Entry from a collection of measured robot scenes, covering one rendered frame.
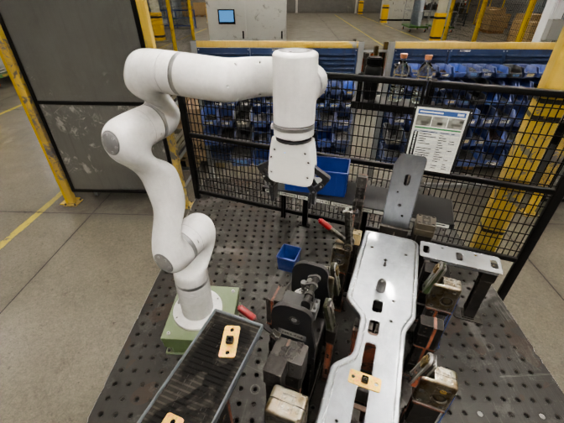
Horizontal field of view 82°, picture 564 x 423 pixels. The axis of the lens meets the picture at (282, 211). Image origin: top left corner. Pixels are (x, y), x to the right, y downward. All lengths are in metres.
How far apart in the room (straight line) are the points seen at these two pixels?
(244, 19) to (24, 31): 4.92
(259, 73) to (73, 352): 2.16
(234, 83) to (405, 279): 0.89
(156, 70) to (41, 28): 2.64
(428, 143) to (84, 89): 2.76
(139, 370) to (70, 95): 2.58
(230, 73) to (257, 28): 6.95
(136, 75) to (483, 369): 1.46
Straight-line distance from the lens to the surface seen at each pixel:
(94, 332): 2.57
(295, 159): 0.68
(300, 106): 0.63
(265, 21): 7.61
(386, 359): 1.03
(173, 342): 1.35
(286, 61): 0.61
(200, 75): 0.71
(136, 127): 0.87
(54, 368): 2.52
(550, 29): 5.62
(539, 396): 1.55
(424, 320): 1.17
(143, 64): 0.81
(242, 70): 0.71
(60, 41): 3.33
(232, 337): 0.83
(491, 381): 1.50
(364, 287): 1.19
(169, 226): 1.00
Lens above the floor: 1.85
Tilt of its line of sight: 34 degrees down
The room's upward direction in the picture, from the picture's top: straight up
